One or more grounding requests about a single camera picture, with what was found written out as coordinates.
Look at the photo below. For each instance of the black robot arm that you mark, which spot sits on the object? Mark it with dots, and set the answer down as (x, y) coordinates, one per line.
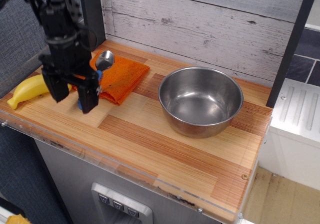
(57, 17)

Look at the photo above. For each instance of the white toy sink unit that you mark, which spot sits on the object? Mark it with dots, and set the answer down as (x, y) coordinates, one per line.
(291, 145)

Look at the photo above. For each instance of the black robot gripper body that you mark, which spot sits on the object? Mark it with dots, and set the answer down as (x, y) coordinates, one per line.
(68, 62)

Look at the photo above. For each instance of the blue handled metal spoon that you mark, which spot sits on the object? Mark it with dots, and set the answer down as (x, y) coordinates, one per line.
(104, 61)

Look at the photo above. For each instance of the clear acrylic edge guard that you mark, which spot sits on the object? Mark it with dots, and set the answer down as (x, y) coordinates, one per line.
(212, 174)

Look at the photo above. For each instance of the black left frame post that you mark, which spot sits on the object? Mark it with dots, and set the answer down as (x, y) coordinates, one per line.
(93, 19)

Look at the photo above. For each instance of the orange folded cloth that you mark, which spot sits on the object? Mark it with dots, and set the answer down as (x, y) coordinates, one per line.
(121, 79)

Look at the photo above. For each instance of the grey toy fridge cabinet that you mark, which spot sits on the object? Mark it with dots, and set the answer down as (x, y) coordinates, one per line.
(99, 190)

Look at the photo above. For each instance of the black vertical frame post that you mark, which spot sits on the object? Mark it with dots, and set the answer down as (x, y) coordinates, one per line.
(297, 31)

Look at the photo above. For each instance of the stainless steel pot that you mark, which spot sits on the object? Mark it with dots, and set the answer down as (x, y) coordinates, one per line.
(199, 102)

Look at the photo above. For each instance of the yellow plastic banana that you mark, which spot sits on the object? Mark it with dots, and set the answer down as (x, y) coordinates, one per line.
(27, 90)

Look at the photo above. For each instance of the yellow object bottom corner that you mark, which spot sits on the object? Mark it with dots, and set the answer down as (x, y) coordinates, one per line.
(17, 219)

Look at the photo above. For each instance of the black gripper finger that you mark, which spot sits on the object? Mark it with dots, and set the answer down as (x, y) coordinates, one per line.
(88, 96)
(57, 87)

